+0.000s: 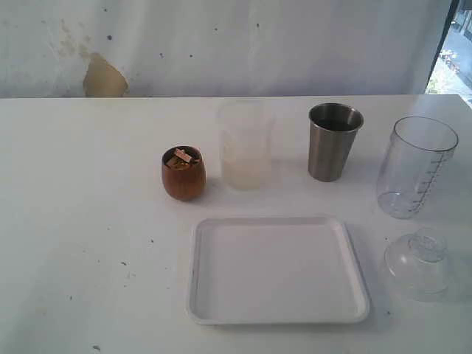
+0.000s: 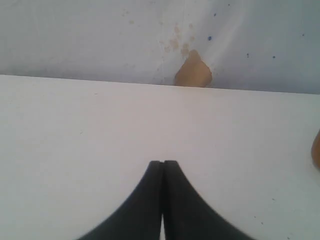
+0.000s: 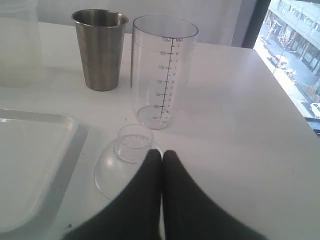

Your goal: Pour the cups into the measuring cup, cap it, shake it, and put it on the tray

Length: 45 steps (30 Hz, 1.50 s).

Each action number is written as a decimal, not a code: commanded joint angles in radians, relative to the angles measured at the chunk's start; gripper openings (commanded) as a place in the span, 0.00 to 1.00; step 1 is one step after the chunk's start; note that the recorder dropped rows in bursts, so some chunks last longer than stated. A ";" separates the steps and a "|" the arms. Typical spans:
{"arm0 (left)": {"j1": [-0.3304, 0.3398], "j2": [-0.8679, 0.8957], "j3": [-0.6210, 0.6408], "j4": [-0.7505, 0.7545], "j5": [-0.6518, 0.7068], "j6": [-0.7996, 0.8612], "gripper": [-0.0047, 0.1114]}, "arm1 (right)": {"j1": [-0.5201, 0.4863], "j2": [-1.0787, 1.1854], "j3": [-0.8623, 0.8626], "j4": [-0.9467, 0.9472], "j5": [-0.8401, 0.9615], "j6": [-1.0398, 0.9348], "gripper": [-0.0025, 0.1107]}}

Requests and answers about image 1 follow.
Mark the clear plastic shaker lid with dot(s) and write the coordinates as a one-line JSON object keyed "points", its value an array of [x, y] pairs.
{"points": [[417, 263]]}

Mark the brown wooden cup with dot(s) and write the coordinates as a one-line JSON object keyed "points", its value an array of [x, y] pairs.
{"points": [[184, 185]]}

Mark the white plastic tray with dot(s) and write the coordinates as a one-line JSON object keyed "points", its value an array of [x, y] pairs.
{"points": [[275, 271]]}

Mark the clear plastic shaker body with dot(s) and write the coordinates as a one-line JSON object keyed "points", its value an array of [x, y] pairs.
{"points": [[418, 150]]}

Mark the translucent plastic cup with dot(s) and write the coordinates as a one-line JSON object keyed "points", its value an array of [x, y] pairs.
{"points": [[245, 132]]}

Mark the stainless steel cup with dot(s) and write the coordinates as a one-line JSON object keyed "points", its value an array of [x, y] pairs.
{"points": [[333, 128]]}

